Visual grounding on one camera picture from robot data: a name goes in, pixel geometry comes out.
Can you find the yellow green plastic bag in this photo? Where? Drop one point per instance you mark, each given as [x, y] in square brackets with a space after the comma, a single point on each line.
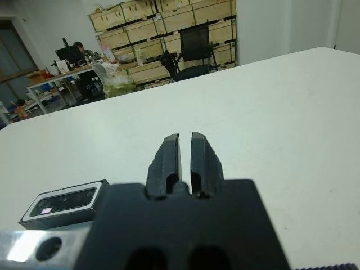
[118, 90]

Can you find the brown cardboard box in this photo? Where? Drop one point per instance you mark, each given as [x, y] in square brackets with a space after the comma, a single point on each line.
[38, 76]

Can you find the white plastic container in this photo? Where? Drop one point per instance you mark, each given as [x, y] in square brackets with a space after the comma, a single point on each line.
[140, 56]

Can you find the white plastic bag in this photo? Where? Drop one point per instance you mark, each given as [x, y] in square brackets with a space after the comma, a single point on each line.
[109, 73]

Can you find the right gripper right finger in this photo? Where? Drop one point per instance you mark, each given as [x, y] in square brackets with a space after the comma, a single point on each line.
[206, 166]

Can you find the black computer tower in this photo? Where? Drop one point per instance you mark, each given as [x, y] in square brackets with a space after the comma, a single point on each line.
[88, 84]

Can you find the white frame wooden desk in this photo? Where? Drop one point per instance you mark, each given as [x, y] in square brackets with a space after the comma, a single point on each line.
[56, 76]

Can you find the white pink small carton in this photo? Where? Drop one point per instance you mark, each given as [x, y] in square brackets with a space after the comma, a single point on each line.
[62, 66]

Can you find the orange box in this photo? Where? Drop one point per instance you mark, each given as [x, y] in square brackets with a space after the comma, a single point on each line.
[21, 112]

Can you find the black mesh office chair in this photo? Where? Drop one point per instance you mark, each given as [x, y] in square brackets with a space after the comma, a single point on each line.
[194, 42]

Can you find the seated person dark hair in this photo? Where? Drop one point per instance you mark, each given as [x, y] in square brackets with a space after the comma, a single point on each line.
[80, 49]

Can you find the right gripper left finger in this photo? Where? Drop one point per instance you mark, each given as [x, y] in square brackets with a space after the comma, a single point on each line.
[164, 166]

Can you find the black computer monitor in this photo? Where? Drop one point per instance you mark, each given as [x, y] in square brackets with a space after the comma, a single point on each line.
[69, 54]

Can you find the black box white insert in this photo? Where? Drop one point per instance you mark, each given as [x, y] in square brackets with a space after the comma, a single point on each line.
[56, 222]

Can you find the dark framed window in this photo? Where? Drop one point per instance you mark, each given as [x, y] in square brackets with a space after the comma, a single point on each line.
[14, 50]

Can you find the pink white tall carton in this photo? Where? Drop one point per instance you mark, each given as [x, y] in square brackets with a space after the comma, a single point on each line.
[108, 53]

